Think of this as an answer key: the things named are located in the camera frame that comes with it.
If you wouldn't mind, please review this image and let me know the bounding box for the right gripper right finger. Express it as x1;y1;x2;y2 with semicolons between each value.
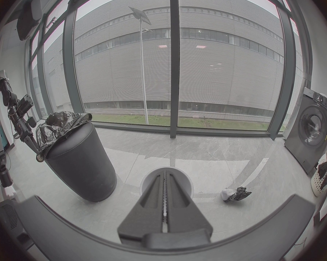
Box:
166;168;213;248

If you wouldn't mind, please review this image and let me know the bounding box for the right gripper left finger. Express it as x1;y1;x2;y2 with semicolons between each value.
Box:
118;168;166;247

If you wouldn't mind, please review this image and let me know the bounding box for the black plastic bag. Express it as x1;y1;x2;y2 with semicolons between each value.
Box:
36;112;92;161

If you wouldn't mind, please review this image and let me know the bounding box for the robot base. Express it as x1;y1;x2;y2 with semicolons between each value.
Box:
0;185;34;252

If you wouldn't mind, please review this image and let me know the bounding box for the white trash bin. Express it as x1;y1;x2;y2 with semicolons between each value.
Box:
140;167;194;200

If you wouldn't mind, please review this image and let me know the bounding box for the crumpled black plastic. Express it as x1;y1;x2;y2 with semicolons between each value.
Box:
229;187;252;202

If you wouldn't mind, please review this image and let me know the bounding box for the dark grey round chair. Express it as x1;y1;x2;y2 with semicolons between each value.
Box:
44;121;117;203

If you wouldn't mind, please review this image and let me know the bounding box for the white laundry basket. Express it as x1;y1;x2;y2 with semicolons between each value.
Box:
312;154;327;197

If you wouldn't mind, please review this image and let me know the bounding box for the black garment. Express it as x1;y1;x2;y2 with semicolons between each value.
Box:
316;161;327;185

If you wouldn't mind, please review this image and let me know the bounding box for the window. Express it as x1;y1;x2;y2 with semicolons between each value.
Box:
25;0;313;141

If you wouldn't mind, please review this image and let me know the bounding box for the grey washing machine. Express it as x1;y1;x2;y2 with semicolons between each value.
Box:
284;87;327;175

